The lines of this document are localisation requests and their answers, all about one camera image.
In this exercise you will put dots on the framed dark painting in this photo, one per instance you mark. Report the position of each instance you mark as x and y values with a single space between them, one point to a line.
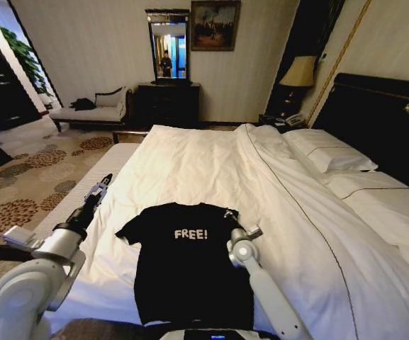
214 25

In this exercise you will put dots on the white chaise longue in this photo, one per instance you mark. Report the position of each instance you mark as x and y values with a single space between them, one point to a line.
94 113

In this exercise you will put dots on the black FREE print T-shirt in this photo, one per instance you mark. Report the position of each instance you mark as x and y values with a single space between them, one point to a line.
190 269

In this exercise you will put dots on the white duvet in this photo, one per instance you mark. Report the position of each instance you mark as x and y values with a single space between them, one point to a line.
207 170

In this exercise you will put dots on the dark wooden dresser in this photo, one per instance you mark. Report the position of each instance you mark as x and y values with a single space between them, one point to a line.
167 102

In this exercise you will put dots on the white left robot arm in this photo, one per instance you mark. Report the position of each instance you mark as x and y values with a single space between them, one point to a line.
30 283

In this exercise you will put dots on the dark clothes pile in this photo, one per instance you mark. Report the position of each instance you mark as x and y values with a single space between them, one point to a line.
82 104

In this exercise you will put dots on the bedside lamp, beige shade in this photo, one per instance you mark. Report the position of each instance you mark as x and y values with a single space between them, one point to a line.
298 72

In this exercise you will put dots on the dark wooden bed bench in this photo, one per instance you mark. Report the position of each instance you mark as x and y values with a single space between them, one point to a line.
129 133

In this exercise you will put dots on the white bed sheet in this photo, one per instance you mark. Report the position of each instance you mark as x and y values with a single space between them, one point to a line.
385 209

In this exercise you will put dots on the pale desk telephone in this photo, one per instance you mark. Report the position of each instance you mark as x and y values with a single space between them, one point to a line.
293 119

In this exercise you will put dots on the dark framed mirror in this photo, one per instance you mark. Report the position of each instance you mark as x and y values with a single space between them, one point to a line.
170 46

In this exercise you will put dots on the person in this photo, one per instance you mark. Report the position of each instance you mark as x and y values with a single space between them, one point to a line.
165 63

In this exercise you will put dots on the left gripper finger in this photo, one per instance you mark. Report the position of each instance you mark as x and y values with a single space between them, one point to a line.
106 179
92 191

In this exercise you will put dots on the white pillow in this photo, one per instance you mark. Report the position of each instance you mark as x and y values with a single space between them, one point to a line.
328 150

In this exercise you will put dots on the dark wooden headboard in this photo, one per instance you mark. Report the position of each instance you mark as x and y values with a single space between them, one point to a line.
385 134

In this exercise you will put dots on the green potted plant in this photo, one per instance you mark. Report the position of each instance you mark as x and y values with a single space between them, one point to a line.
27 60

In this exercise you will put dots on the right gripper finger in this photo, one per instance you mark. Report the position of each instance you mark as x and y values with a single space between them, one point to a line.
229 214

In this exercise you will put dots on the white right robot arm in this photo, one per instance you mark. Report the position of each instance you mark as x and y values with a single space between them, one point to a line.
268 290

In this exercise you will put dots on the dark nightstand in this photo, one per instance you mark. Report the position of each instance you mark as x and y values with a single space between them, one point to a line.
269 121

